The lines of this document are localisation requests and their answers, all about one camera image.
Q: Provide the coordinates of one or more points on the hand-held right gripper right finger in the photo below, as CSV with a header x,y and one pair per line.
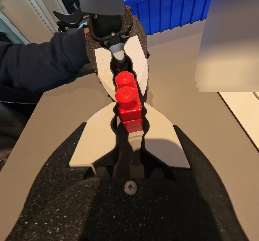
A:
x,y
161,129

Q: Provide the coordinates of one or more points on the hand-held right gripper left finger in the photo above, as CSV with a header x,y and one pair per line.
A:
x,y
95,142

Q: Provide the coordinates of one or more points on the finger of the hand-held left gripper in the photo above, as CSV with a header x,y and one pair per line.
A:
x,y
104,67
138,59

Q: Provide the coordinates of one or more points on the red two-stud mega block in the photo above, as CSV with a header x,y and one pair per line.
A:
x,y
127,103

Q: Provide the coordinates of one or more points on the large blue plastic bin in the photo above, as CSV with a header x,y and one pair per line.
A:
x,y
168,8

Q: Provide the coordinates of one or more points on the person's left forearm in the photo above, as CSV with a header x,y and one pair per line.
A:
x,y
40,63

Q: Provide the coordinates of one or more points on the person's dark jacket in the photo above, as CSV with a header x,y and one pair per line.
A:
x,y
14,123

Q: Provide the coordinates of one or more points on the white instruction board stand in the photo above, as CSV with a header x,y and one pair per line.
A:
x,y
244,111

